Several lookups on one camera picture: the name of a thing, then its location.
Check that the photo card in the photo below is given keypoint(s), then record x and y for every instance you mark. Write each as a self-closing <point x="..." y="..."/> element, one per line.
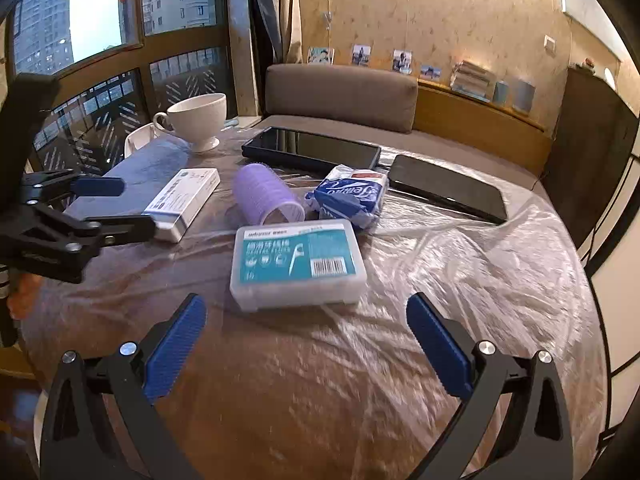
<point x="361" y="55"/>
<point x="320" y="55"/>
<point x="402" y="62"/>
<point x="431" y="73"/>

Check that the dental floss plastic box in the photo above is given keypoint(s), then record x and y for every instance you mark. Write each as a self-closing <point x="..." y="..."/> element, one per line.
<point x="294" y="265"/>

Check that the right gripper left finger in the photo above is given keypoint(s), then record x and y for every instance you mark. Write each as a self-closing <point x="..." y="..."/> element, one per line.
<point x="77" y="437"/>

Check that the blue tissue pack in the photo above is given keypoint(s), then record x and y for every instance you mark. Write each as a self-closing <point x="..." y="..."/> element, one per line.
<point x="356" y="195"/>

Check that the white teacup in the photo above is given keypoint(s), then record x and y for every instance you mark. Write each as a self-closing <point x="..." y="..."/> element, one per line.
<point x="196" y="120"/>

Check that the white medicine box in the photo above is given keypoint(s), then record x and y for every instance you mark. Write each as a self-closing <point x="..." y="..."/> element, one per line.
<point x="180" y="201"/>

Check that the stack of books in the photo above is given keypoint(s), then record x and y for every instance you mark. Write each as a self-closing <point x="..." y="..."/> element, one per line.
<point x="472" y="80"/>

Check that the white wall switch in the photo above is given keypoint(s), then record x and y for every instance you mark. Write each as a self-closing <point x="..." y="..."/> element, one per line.
<point x="549" y="44"/>

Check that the purple hair roller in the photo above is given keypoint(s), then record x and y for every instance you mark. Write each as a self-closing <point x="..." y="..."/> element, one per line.
<point x="264" y="197"/>

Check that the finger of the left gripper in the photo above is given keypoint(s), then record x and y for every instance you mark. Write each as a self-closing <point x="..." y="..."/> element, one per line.
<point x="80" y="185"/>
<point x="100" y="229"/>

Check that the grey cylindrical speaker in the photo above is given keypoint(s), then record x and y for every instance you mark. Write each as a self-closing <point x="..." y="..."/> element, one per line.
<point x="523" y="96"/>

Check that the dark wooden cabinet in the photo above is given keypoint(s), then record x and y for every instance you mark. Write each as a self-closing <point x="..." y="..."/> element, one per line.
<point x="593" y="138"/>

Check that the clear plastic table cover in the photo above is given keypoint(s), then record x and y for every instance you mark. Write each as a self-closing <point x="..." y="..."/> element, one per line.
<point x="334" y="392"/>

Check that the small blue-grey cup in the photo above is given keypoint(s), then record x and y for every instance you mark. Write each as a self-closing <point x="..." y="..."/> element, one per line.
<point x="501" y="93"/>

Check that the white plastic chair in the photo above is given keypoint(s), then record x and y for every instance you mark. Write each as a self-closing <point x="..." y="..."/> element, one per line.
<point x="139" y="138"/>

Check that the photo card far left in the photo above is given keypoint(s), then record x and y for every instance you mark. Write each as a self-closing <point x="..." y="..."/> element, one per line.
<point x="320" y="55"/>

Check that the brown sofa cushion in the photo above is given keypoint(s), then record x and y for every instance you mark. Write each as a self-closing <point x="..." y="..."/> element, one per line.
<point x="361" y="96"/>

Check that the beige curtain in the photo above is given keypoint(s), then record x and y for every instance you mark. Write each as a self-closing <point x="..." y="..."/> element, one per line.
<point x="287" y="24"/>

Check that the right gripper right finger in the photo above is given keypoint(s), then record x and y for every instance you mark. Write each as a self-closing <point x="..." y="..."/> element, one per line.
<point x="534" y="440"/>

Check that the black smartphone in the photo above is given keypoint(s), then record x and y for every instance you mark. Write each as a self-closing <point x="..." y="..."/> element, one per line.
<point x="447" y="188"/>

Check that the wooden shelf ledge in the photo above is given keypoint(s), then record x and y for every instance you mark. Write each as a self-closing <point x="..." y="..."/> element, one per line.
<point x="484" y="126"/>

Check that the left hand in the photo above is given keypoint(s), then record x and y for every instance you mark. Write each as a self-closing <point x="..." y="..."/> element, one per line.
<point x="24" y="295"/>

